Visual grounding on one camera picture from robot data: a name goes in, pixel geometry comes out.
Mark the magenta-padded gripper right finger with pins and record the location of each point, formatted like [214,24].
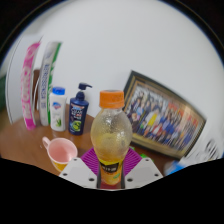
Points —
[141,171]

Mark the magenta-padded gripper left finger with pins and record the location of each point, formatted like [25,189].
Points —
[79,170]

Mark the orange-capped clear drink bottle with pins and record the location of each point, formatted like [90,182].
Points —
[111,133]

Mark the pink plastic cup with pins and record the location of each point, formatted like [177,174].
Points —
[61,154]

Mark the blue and white packet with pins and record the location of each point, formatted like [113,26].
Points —
[176,165]

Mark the dark blue pump bottle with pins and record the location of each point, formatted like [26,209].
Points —
[78,115]

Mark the gold-framed group photograph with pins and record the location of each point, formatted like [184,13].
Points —
[163,116]

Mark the white blue-capped lotion bottle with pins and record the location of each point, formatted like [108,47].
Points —
[58,111]

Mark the green and white box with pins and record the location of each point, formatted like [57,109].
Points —
[47,83]

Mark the pink and white box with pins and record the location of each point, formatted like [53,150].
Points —
[28,86]

